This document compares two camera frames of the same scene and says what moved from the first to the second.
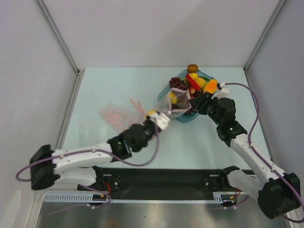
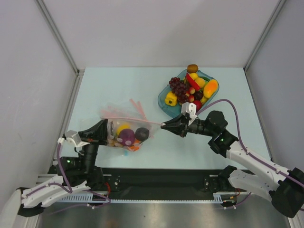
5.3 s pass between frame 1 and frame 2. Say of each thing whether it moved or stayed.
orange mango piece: stayed
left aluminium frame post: stayed
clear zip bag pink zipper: moved
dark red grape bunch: stayed
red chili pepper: stayed
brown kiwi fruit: stayed
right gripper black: moved
